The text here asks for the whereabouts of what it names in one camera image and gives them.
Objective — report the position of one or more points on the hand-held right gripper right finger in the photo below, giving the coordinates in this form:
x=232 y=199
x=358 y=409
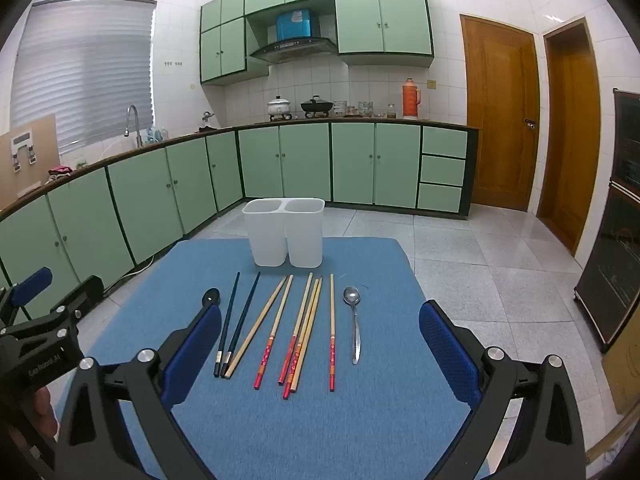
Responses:
x=445 y=350

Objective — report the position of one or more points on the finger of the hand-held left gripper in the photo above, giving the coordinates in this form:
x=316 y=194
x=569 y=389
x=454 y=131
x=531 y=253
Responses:
x=89 y=289
x=34 y=282

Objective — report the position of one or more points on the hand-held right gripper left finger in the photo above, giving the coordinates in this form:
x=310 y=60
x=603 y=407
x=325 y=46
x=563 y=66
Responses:
x=200 y=350

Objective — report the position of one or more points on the dark blue chopstick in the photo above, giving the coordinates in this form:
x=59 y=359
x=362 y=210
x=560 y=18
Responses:
x=228 y=320
x=243 y=320

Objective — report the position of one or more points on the black spoon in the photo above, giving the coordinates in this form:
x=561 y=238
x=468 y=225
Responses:
x=211 y=297

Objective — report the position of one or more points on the plain wooden chopstick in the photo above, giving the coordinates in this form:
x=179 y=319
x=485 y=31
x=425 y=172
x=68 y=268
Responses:
x=257 y=325

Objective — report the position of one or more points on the silver metal spoon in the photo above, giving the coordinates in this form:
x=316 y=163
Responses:
x=352 y=296

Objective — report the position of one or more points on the orange-printed wooden chopstick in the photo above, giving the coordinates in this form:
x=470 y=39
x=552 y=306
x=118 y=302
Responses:
x=313 y=310

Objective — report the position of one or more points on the white two-compartment utensil holder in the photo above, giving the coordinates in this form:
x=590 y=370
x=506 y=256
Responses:
x=305 y=240

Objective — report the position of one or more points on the person's left hand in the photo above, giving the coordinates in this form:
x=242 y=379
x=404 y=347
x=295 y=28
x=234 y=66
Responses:
x=45 y=410

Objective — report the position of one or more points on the long green base cabinet run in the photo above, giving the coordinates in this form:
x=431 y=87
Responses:
x=140 y=195

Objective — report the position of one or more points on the red cloth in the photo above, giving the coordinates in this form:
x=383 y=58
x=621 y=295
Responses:
x=60 y=170

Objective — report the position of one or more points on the brown cardboard sheet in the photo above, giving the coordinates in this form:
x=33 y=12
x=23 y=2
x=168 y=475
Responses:
x=42 y=160

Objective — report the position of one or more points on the blue table mat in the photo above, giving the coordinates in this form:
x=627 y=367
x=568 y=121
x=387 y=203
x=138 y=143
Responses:
x=310 y=425

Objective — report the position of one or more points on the green cabinet drawer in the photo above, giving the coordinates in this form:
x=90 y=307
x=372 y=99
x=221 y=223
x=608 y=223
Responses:
x=444 y=142
x=442 y=170
x=440 y=197

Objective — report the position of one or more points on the chrome sink faucet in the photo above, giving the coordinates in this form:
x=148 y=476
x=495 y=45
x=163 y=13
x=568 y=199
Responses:
x=132 y=120

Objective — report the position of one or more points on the tan cardboard box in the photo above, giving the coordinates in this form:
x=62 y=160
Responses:
x=625 y=375

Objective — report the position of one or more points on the black glass-front cabinet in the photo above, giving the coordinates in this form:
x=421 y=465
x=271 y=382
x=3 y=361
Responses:
x=615 y=240

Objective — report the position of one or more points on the green base cabinet with drawers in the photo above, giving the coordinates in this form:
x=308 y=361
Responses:
x=350 y=165

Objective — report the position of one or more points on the white window blind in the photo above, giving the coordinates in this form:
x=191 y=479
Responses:
x=85 y=70

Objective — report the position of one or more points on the glass jar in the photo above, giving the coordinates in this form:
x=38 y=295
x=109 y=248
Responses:
x=390 y=110

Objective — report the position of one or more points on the plain wooden door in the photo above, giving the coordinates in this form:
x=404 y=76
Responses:
x=570 y=135

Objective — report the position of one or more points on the orange thermos flask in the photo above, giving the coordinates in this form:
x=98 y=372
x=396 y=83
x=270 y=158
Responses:
x=411 y=100

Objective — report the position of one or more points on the patterned cup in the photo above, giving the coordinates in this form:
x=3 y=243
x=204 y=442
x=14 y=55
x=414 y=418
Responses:
x=367 y=107

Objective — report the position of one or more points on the white cooking pot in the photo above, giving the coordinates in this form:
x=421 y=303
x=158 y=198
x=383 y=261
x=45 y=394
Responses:
x=279 y=107

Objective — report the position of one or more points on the black wok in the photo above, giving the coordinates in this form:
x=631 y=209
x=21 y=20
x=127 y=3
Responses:
x=316 y=106

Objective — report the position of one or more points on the black range hood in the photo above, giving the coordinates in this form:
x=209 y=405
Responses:
x=295 y=49

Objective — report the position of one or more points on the blue wrapped hood chimney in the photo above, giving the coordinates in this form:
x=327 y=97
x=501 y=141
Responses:
x=297 y=24

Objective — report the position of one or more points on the green corner wall cabinet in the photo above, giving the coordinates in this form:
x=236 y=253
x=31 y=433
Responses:
x=222 y=50

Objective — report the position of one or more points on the large green wall cabinet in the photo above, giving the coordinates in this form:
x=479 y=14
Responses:
x=382 y=15

